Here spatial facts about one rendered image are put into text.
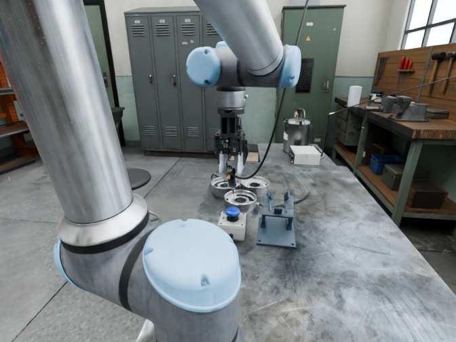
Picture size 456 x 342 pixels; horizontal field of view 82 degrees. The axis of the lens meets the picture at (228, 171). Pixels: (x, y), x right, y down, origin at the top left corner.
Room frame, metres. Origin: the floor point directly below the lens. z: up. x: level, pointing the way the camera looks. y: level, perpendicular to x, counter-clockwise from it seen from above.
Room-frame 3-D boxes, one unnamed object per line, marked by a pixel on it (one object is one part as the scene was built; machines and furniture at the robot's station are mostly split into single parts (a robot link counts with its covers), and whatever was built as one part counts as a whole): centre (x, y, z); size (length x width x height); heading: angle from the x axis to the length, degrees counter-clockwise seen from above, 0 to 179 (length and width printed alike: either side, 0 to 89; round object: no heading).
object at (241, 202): (0.75, -0.04, 0.82); 0.10 x 0.10 x 0.04
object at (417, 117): (2.64, -1.54, 0.71); 2.01 x 0.82 x 1.41; 173
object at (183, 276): (0.27, 0.05, 0.97); 0.13 x 0.12 x 0.14; 65
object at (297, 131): (1.66, -0.47, 0.83); 0.41 x 0.19 x 0.30; 177
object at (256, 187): (0.87, -0.10, 0.82); 0.10 x 0.10 x 0.04
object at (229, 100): (0.69, -0.01, 1.15); 0.08 x 0.08 x 0.05
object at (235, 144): (0.69, -0.01, 1.07); 0.09 x 0.08 x 0.12; 170
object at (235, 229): (0.61, -0.01, 0.82); 0.08 x 0.07 x 0.05; 173
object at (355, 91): (2.76, -1.29, 0.96); 0.12 x 0.11 x 0.20; 83
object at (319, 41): (3.71, -1.03, 0.96); 0.73 x 0.34 x 1.92; 83
